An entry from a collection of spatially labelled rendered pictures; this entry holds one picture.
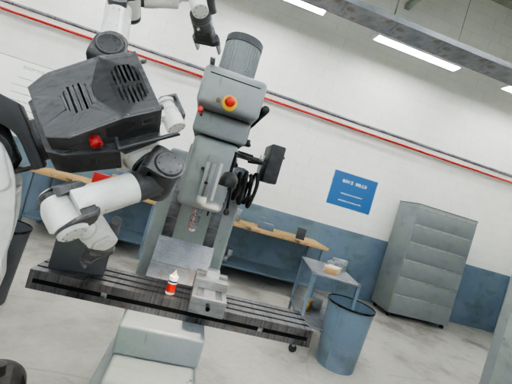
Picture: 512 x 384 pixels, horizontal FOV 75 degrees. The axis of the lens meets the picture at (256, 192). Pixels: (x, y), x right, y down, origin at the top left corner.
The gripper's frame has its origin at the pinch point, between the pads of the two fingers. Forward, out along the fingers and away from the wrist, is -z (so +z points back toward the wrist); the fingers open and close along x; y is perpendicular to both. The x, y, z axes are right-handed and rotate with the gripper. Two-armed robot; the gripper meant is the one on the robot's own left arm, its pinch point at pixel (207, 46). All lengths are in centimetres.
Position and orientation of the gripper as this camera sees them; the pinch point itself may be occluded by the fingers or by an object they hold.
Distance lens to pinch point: 167.0
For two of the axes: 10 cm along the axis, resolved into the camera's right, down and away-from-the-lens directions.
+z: -0.4, -3.6, -9.3
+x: 9.5, 2.6, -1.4
